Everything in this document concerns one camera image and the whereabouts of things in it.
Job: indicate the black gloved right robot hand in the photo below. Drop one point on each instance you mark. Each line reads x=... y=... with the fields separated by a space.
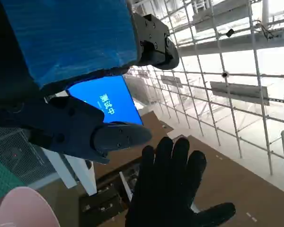
x=165 y=189

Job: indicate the black equipment case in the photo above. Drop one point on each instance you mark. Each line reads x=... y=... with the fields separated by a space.
x=101 y=201

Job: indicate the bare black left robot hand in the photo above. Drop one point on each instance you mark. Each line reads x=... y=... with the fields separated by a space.
x=68 y=40

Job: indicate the blue display screen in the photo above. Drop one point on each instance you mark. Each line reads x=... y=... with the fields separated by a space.
x=116 y=94

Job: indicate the white metal stand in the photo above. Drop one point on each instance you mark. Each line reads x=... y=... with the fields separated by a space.
x=61 y=170

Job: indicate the pink bowl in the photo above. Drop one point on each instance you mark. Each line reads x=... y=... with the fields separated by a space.
x=26 y=208

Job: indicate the green cutting mat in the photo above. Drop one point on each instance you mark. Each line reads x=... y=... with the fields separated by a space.
x=0 y=179

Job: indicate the large white mesh cabinet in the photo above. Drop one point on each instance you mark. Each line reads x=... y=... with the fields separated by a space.
x=14 y=153

